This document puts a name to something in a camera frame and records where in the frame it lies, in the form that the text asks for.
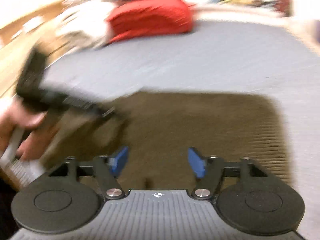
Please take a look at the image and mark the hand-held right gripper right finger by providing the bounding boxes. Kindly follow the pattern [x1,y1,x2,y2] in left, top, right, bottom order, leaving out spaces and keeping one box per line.
[187,147,269,200]

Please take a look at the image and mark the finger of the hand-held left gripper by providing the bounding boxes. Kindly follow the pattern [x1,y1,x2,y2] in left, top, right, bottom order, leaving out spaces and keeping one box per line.
[49,92,117,121]

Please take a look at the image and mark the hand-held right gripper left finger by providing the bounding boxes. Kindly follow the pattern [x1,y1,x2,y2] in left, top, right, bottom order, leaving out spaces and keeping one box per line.
[48,146,130,200]

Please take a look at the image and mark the olive brown pants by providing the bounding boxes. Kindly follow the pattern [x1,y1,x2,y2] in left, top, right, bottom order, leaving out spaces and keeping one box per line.
[41,91,293,188]

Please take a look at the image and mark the person's left hand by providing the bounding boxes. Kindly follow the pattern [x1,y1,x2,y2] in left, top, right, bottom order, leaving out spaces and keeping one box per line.
[0,97,51,161]

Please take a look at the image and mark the white grey cloth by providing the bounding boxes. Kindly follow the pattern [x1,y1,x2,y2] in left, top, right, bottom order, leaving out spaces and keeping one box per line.
[57,4,113,51]

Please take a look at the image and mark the grey bed mattress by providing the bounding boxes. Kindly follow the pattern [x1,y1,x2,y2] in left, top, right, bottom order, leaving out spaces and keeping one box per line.
[41,5,320,238]

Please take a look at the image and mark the folded red cloth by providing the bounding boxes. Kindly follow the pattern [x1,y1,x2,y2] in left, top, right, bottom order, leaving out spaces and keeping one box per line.
[105,0,196,46]

